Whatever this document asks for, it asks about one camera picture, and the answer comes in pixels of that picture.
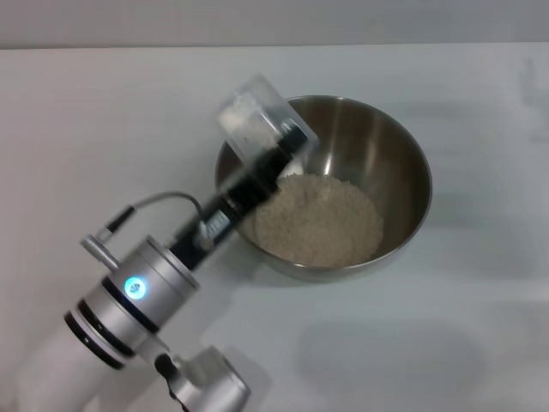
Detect grey left gripper cable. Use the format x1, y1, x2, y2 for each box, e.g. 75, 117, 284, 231
97, 191, 206, 241

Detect clear plastic measuring cup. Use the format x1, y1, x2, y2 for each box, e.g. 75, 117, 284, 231
215, 74, 320, 169

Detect white rice grains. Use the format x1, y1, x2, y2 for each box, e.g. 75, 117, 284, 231
251, 173, 385, 266

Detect stainless steel mixing bowl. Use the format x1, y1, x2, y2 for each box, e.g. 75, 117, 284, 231
214, 94, 433, 282

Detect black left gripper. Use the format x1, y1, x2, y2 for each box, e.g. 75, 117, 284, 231
167, 122, 310, 274

